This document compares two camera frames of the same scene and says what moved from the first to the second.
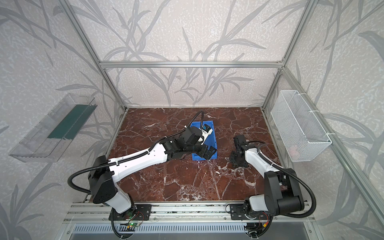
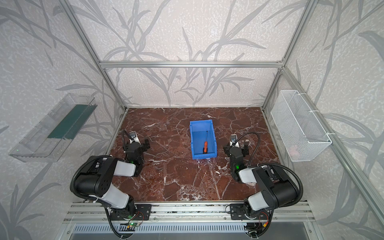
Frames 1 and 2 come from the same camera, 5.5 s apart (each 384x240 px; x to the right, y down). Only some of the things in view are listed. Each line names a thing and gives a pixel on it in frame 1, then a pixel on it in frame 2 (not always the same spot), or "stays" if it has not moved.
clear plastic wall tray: x=47 y=141 stays
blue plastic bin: x=210 y=140 stays
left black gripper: x=204 y=149 -> x=135 y=147
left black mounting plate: x=141 y=212 stays
